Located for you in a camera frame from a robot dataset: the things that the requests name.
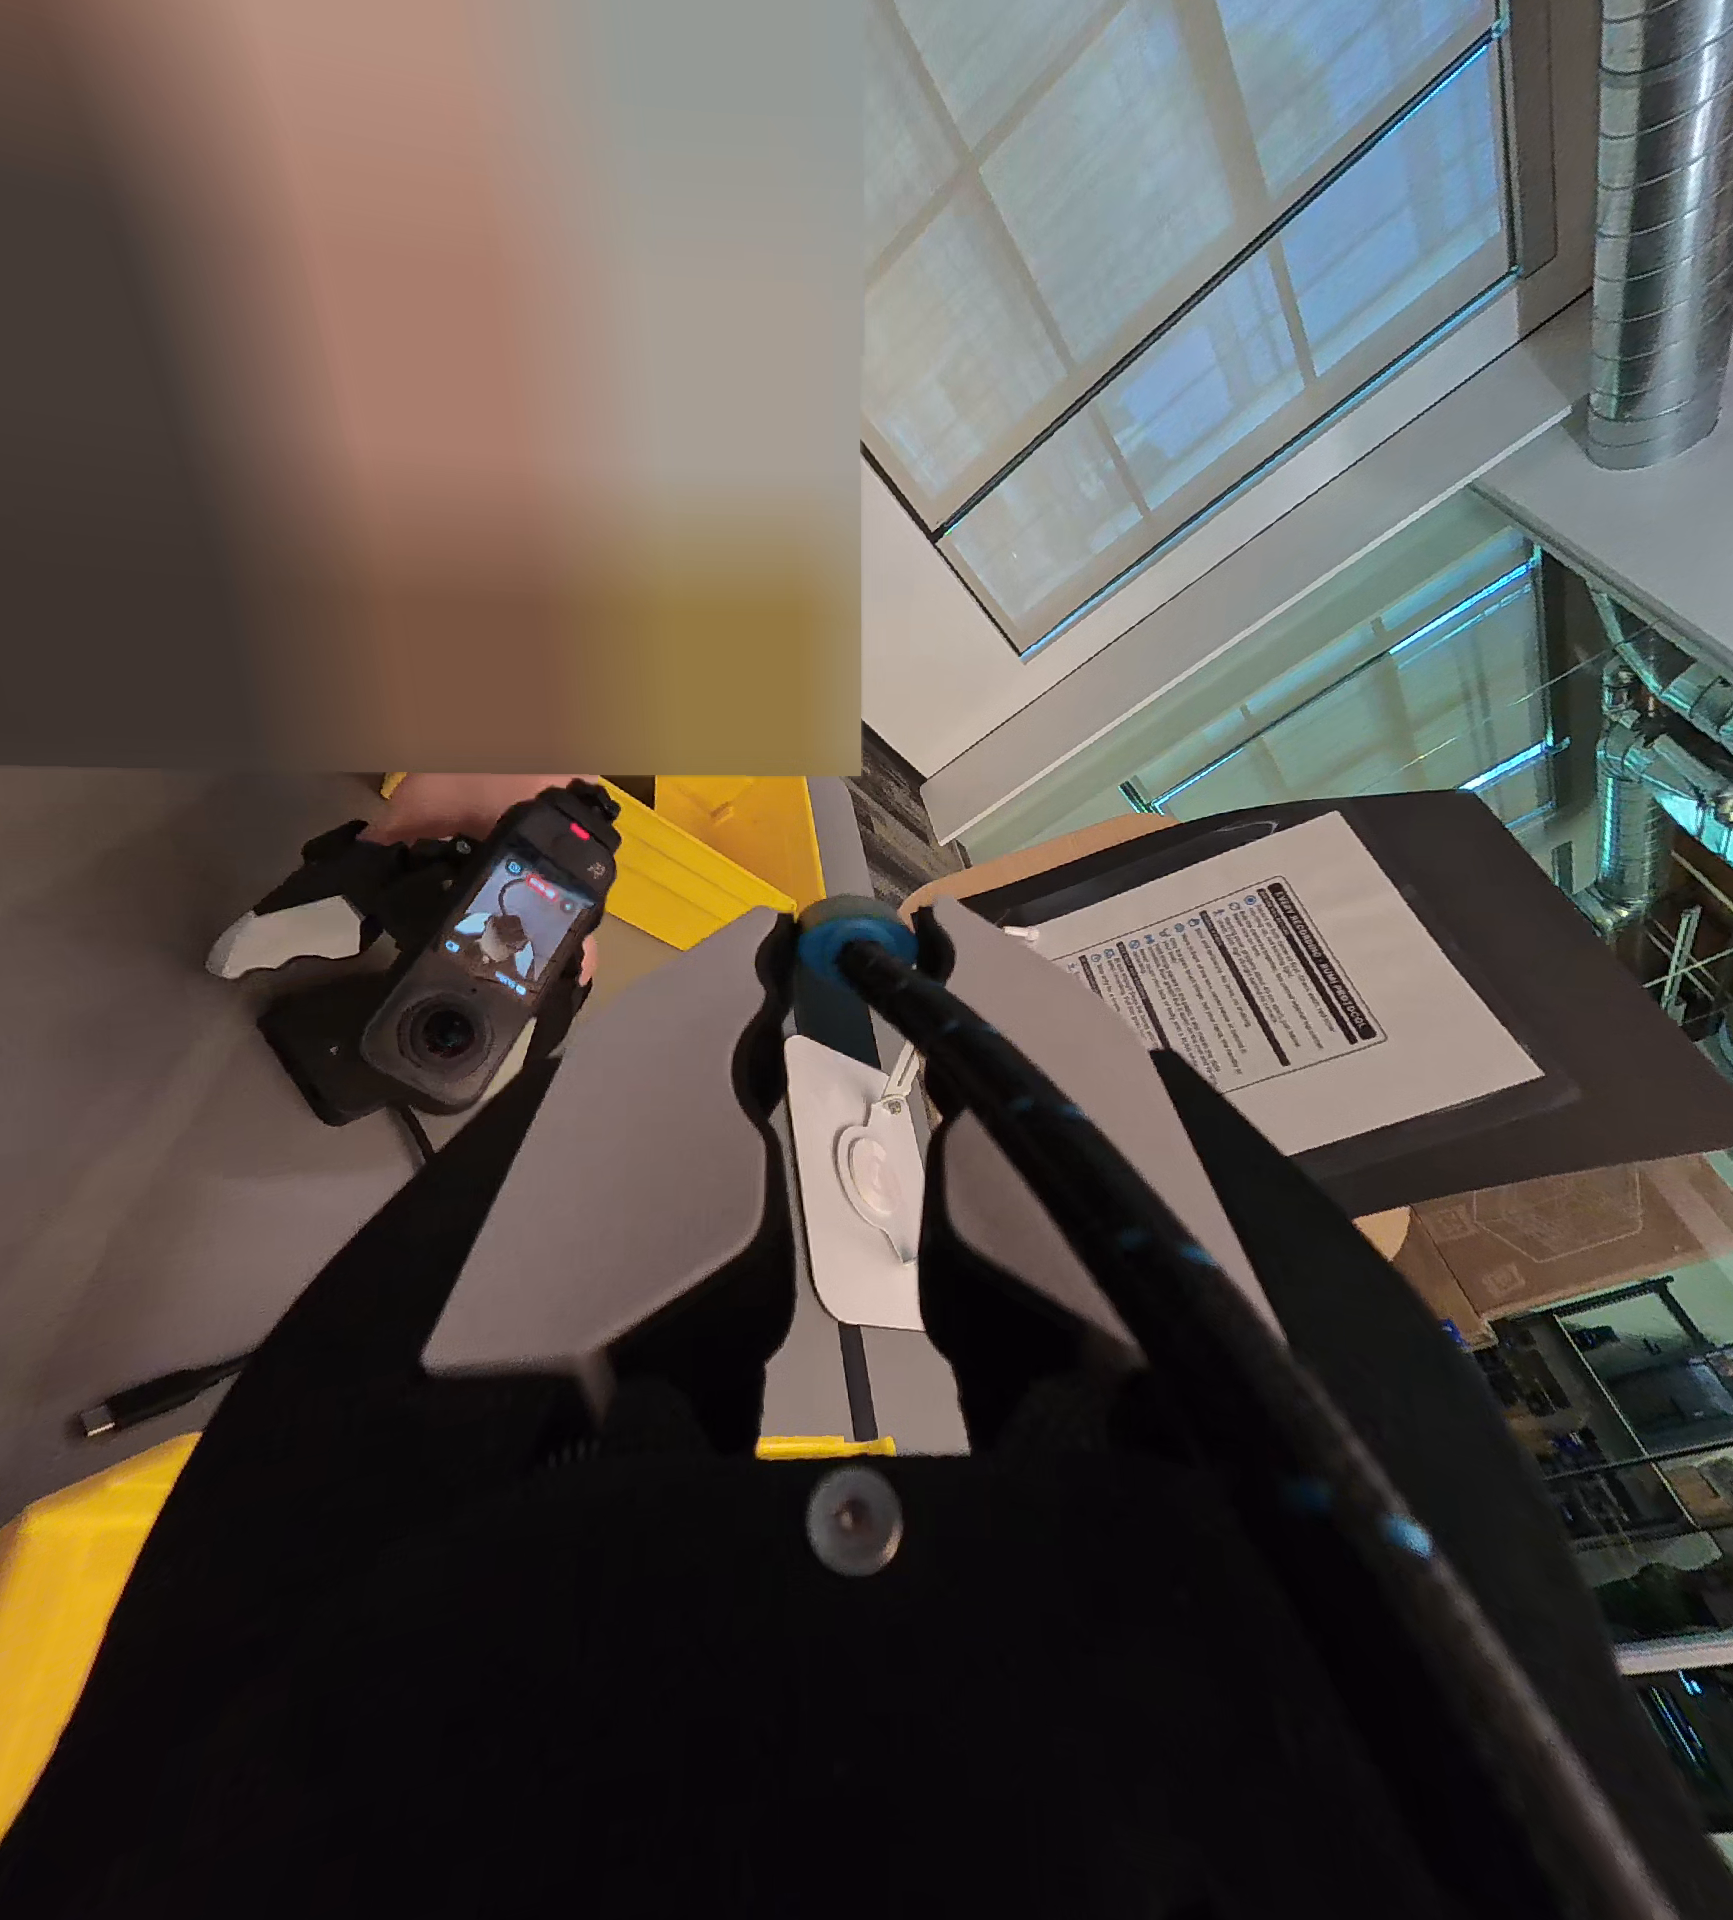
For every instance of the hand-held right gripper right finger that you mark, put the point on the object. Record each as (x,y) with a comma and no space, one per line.
(1048,1110)

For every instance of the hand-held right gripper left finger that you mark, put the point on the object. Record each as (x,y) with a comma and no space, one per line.
(611,1171)

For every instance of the black usb adapter hub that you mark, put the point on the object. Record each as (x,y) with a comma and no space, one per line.
(146,1407)

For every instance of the person's left hand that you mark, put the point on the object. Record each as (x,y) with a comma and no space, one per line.
(424,811)

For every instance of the white plastic pouch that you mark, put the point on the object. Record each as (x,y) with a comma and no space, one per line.
(851,1245)

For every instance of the yellow plastic bin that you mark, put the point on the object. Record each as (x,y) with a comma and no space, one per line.
(700,862)
(26,1620)

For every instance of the printed instruction sheet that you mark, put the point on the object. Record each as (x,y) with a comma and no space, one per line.
(1405,960)

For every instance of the glass partition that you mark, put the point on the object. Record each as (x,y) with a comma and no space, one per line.
(1375,704)

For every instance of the brown cardboard box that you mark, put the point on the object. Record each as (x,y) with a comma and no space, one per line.
(1555,1231)

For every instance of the black display board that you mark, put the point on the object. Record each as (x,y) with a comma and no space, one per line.
(1585,974)

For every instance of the large gridded window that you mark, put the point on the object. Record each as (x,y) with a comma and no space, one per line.
(1151,271)

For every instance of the silver spiral air duct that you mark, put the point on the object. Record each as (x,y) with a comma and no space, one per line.
(1675,225)

